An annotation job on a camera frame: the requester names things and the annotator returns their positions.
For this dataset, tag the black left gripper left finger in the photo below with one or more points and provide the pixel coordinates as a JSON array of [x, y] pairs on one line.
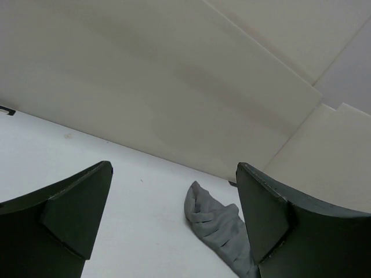
[[51, 232]]

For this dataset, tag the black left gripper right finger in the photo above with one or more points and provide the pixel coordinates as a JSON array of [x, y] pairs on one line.
[[293, 234]]

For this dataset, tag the grey pleated skirt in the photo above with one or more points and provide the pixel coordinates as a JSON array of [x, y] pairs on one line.
[[221, 229]]

